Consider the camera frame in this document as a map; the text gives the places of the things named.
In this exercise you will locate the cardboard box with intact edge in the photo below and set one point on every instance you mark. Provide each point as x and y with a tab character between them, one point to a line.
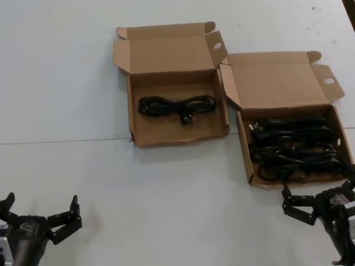
277	80

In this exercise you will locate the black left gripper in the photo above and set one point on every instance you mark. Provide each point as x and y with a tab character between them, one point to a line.
26	230

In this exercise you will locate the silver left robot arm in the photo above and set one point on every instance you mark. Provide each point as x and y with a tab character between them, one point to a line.
4	249

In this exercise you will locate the cardboard box with torn edge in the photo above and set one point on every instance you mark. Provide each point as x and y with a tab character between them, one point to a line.
166	52

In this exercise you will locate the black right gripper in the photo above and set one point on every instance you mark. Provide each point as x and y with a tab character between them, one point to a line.
332	205

